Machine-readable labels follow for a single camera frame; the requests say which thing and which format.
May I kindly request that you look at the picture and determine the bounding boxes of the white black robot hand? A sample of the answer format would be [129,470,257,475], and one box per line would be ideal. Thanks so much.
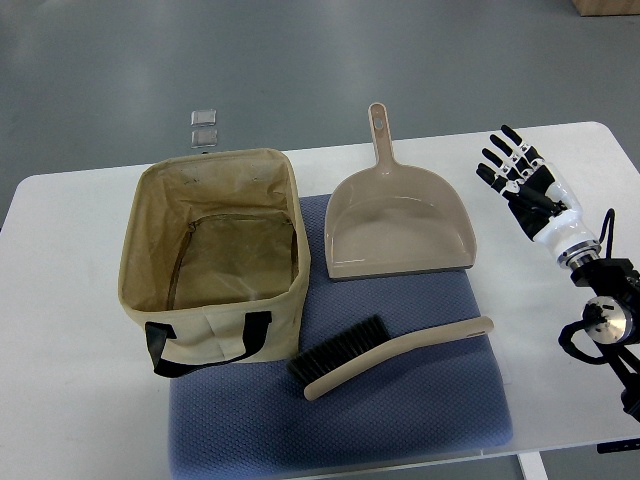
[476,125,600,264]

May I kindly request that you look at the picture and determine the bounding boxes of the beige brush black bristles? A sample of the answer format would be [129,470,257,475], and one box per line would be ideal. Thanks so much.
[287,316,494,401]

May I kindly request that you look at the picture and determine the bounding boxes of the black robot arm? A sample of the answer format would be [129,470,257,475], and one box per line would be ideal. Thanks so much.
[558,209,639,419]

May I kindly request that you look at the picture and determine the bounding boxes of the yellow fabric bag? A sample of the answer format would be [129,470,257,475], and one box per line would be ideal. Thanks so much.
[118,149,311,378]

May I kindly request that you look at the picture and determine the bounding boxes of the beige plastic dustpan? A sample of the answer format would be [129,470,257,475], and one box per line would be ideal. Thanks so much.
[324,103,477,280]

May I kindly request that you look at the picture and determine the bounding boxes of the brown cardboard box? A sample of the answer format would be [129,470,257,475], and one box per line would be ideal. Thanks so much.
[572,0,640,16]

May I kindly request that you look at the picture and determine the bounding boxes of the white table leg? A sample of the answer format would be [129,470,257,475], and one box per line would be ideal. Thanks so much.
[517,451,549,480]

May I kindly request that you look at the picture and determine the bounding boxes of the upper floor metal plate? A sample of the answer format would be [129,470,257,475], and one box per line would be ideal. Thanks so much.
[190,109,217,127]

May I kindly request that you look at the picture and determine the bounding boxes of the blue textured mat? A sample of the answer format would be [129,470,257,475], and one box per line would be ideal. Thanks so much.
[169,196,512,479]

